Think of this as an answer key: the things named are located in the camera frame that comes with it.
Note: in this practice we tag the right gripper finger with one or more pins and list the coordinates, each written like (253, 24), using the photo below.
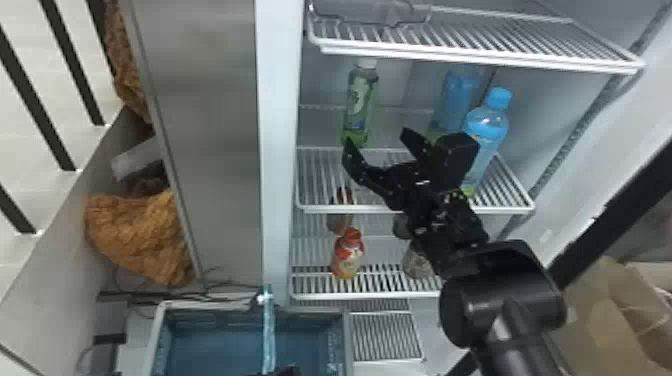
(417, 144)
(370, 176)

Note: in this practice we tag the blue bottle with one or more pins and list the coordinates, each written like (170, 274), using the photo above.
(488, 131)
(456, 100)

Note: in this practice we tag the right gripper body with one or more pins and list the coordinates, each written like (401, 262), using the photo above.
(412, 186)

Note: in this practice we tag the orange bottle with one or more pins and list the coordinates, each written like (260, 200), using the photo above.
(346, 254)

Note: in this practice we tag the white fridge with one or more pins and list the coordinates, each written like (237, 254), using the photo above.
(210, 157)

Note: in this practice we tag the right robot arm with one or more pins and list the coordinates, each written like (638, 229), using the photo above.
(498, 304)

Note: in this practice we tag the green bottle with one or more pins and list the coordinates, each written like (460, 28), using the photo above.
(360, 102)

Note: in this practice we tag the grey bottle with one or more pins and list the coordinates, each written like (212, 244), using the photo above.
(416, 265)

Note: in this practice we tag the orange cloth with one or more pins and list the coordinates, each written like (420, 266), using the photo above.
(125, 68)
(139, 236)

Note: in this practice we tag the blue basket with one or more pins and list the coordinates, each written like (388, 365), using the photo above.
(220, 341)

